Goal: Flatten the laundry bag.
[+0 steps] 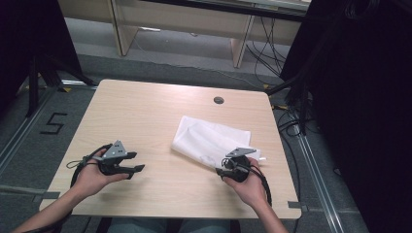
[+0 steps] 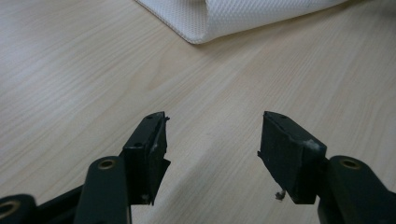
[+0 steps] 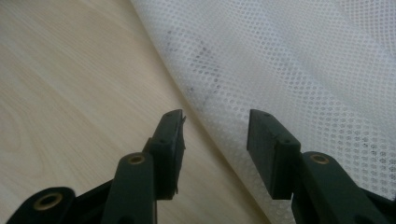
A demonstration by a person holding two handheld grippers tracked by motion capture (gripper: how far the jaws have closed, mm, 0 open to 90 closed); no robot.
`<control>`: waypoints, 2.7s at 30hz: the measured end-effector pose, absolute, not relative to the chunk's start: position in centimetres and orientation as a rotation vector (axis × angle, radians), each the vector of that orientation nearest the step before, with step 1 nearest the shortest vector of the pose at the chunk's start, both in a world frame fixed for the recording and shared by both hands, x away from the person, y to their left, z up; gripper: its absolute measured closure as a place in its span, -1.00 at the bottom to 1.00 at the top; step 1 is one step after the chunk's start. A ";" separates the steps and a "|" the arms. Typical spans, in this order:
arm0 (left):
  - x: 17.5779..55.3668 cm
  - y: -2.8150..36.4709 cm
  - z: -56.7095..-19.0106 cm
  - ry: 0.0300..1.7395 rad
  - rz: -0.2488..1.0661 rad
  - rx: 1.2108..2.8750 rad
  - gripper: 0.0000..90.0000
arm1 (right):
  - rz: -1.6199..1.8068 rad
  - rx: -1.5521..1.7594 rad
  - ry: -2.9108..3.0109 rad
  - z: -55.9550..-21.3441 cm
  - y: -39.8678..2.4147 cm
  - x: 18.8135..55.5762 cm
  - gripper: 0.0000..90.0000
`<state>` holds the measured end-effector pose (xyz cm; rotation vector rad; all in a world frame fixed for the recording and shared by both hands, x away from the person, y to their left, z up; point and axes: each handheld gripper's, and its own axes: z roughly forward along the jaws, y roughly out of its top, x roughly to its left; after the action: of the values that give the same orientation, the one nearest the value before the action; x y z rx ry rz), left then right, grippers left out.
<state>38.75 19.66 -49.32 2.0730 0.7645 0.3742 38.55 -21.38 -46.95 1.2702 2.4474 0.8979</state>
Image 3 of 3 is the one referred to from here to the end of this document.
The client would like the white cloth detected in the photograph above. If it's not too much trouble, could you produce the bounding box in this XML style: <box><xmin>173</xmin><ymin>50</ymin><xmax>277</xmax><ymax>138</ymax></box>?
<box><xmin>130</xmin><ymin>0</ymin><xmax>396</xmax><ymax>224</ymax></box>

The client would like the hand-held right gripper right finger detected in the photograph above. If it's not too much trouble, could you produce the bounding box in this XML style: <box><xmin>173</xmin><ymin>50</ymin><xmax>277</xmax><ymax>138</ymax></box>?
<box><xmin>247</xmin><ymin>109</ymin><xmax>390</xmax><ymax>224</ymax></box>

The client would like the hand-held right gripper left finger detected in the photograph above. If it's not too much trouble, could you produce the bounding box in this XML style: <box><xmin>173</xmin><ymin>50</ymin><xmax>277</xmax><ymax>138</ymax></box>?
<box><xmin>101</xmin><ymin>109</ymin><xmax>187</xmax><ymax>224</ymax></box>

